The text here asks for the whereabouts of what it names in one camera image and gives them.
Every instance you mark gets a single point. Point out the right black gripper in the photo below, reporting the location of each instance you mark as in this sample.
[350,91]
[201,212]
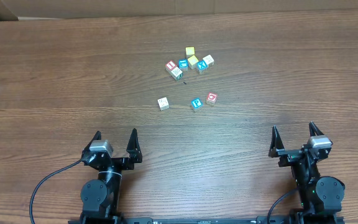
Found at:
[294,154]

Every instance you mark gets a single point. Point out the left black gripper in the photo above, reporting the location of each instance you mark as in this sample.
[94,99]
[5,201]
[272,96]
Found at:
[117,162]

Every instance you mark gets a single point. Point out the white patterned wooden block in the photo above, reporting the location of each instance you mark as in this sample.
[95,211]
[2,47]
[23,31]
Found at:
[163,103]

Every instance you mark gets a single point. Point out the blue P letter block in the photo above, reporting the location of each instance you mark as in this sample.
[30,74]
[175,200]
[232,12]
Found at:
[196,104]

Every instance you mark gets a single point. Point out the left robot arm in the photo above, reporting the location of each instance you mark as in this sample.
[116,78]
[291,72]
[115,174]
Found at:
[100,196]

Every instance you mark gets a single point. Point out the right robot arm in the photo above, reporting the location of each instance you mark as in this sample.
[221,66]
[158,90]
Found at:
[320,196]

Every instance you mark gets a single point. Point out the white green patterned block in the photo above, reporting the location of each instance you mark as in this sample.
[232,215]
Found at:
[176,73]

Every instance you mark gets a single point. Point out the red O letter block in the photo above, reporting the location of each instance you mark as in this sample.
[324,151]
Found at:
[211,98]

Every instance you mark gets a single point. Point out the red I letter block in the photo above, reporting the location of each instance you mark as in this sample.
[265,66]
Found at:
[169,66]

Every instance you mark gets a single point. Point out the blue L letter block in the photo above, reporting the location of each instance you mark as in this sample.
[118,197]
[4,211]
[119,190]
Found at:
[183,65]

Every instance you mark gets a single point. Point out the yellow block near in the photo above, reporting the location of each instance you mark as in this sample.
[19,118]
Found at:
[192,61]

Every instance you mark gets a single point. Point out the yellow block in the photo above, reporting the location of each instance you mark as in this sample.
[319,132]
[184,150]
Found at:
[192,61]
[189,51]

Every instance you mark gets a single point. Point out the blue X letter block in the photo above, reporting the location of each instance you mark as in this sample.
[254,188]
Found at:
[202,67]

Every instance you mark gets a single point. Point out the white patterned block far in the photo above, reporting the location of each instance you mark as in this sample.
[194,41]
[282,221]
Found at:
[209,60]

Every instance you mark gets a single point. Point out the yellow block far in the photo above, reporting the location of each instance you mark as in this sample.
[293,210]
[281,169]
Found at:
[189,51]

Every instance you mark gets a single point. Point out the cardboard box edge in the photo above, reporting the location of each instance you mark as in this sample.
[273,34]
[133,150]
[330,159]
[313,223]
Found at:
[11,10]

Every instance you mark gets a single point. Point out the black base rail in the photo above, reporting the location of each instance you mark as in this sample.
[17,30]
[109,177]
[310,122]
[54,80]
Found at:
[279,219]

